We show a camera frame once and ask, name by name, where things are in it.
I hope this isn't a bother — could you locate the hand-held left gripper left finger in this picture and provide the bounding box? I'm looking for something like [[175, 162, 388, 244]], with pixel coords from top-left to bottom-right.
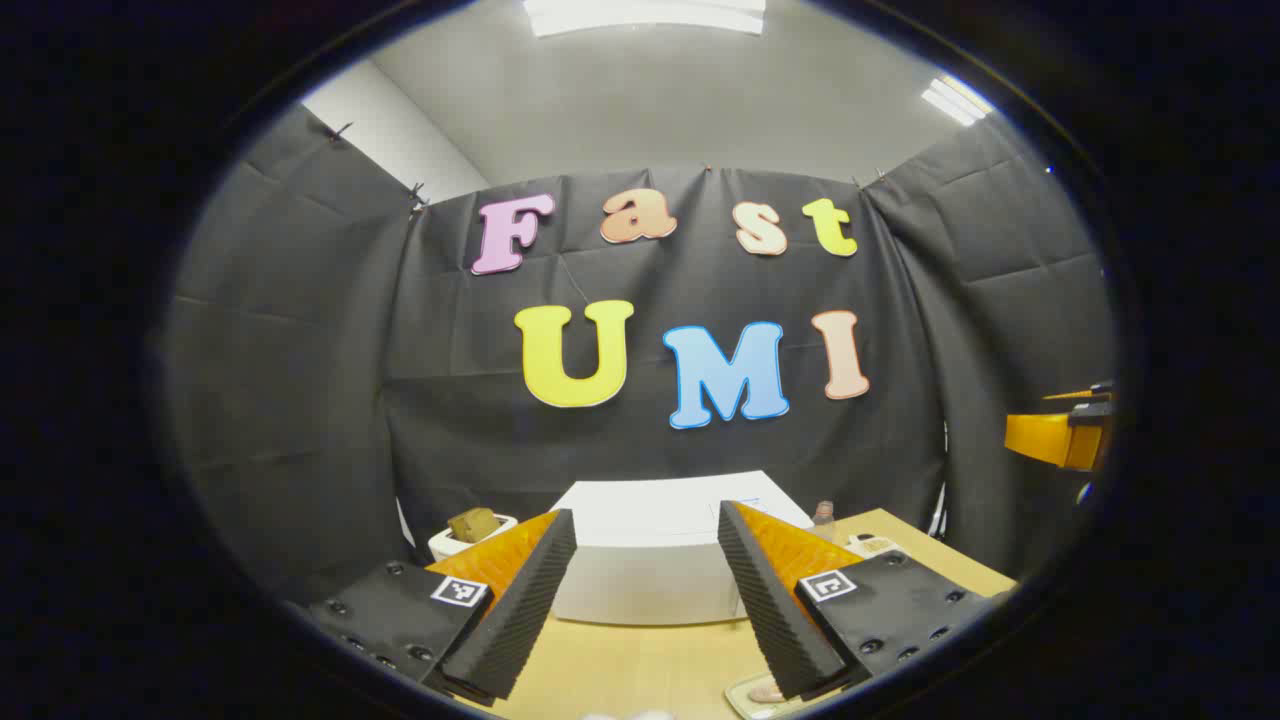
[[300, 508, 578, 706]]

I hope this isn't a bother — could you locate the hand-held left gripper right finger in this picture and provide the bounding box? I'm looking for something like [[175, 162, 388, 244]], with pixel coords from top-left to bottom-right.
[[717, 500, 1001, 701]]

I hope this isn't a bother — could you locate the pale green rectangular plate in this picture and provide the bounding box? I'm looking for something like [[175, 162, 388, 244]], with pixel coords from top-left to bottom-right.
[[724, 672, 841, 720]]

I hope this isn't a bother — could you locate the white microwave oven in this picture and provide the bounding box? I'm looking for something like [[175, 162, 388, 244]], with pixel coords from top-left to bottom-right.
[[548, 470, 816, 627]]

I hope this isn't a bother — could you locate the white toaster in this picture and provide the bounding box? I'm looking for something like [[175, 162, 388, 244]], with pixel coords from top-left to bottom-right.
[[428, 513, 519, 563]]

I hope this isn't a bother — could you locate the brown toast slice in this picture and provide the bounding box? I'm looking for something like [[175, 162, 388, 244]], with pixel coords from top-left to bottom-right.
[[447, 507, 501, 544]]

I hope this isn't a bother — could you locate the black backdrop cloth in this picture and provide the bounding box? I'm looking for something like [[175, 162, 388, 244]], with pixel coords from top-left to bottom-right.
[[160, 100, 1119, 606]]

